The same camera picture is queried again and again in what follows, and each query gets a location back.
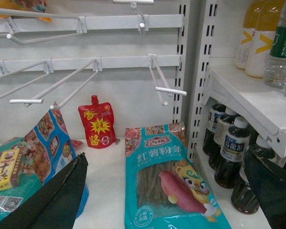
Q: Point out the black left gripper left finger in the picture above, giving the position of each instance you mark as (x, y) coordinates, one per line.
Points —
(57, 204)

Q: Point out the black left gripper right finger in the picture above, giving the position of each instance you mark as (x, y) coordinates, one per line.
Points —
(268, 182)

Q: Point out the clear water bottle green label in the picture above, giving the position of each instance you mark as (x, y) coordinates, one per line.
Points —
(275, 68)

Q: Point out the white slotted shelf upright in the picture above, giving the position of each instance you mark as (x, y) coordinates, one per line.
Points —
(202, 34)

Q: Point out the blue snack bag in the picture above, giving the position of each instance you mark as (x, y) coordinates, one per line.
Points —
(47, 149)

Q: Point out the front oolong tea bottle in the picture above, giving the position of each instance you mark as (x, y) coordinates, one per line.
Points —
(235, 142)

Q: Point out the oolong tea bottle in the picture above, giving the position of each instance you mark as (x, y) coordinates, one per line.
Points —
(224, 123)
(235, 142)
(215, 112)

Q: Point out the yellow spice box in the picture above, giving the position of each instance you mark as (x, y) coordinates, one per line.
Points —
(11, 166)

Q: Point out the middle oolong tea bottle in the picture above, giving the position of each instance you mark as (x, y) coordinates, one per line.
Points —
(224, 123)

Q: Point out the back oolong tea bottle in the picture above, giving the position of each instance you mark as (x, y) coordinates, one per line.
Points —
(215, 112)

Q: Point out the red sauce pouch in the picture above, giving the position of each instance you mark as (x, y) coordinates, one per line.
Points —
(98, 120)

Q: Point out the teal sweet potato noodle bag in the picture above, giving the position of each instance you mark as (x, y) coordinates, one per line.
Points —
(163, 188)

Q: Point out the orange vitamin drink bottle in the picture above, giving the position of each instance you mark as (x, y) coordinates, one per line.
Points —
(264, 33)

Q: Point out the white display hook right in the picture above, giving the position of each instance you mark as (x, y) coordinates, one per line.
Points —
(153, 63)

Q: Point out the white display hook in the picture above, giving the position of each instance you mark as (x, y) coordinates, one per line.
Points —
(95, 66)
(153, 63)

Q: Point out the white display hook middle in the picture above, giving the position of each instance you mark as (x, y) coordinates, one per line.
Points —
(95, 66)

